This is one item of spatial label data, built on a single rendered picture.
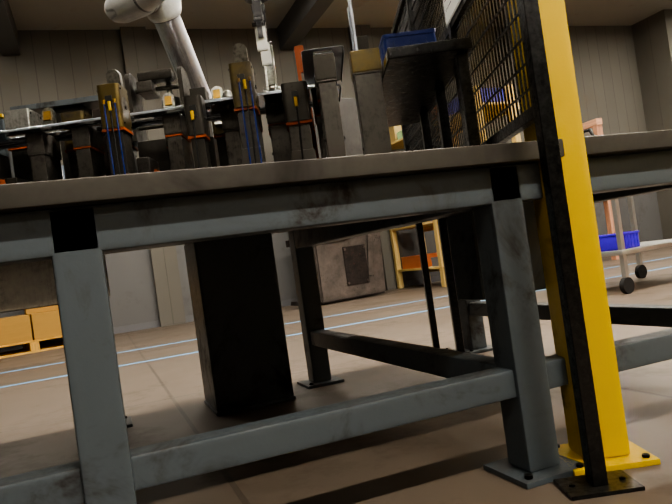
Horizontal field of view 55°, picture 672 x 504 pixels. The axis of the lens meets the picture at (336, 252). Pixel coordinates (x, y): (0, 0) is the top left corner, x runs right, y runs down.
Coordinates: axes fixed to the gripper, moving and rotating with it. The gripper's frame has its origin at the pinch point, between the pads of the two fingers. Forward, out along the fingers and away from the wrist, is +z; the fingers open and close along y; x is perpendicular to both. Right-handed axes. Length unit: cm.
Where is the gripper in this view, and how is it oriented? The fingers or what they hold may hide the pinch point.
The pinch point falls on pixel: (264, 54)
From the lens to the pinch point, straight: 201.0
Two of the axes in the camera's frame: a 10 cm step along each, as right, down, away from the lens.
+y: 0.1, -0.1, -10.0
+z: 1.4, 9.9, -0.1
